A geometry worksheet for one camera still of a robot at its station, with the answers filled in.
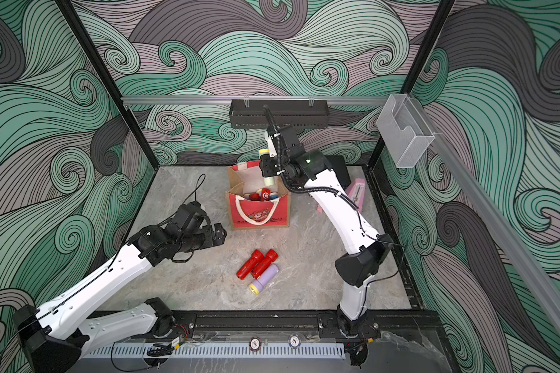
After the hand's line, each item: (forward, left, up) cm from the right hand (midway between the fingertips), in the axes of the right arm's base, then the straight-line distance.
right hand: (261, 163), depth 73 cm
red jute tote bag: (-5, +4, -15) cm, 16 cm away
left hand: (-17, +15, -16) cm, 28 cm away
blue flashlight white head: (+7, -3, -27) cm, 28 cm away
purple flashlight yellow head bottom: (-29, +3, -31) cm, 42 cm away
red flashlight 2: (-19, +4, -32) cm, 37 cm away
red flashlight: (+6, +5, -26) cm, 27 cm away
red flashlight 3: (-18, -2, -32) cm, 37 cm away
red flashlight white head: (+6, 0, -24) cm, 25 cm away
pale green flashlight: (-5, -2, -3) cm, 6 cm away
